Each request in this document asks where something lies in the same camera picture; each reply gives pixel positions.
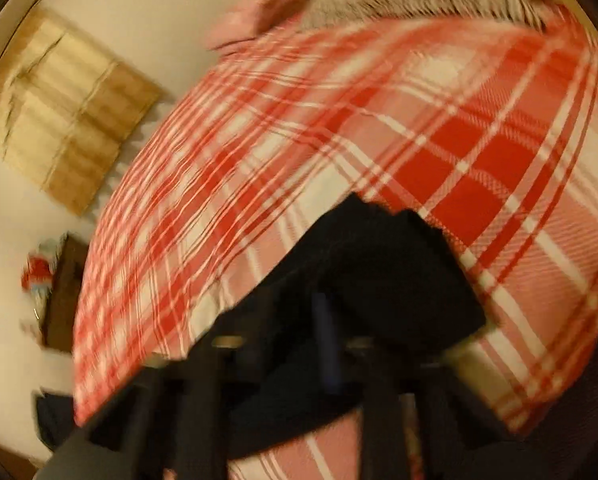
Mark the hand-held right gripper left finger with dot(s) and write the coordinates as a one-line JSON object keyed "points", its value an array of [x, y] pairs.
{"points": [[204, 390]]}

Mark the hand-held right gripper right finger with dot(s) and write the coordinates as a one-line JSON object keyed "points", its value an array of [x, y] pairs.
{"points": [[327, 345]]}

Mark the black pants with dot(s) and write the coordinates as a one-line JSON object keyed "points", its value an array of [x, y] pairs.
{"points": [[379, 270]]}

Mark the dark bag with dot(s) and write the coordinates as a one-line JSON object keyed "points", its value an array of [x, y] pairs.
{"points": [[59, 420]]}

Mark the dark wooden cabinet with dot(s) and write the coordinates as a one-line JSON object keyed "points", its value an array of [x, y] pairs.
{"points": [[66, 290]]}

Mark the red gift bag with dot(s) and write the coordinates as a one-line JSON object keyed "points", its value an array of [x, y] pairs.
{"points": [[36, 267]]}

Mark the red plaid bed sheet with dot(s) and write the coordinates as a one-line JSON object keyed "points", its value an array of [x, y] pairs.
{"points": [[379, 135]]}

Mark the beige patterned curtain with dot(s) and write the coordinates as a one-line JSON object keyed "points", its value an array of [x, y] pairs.
{"points": [[69, 105]]}

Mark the pink pillow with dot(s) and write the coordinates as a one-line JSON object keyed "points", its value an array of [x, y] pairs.
{"points": [[259, 15]]}

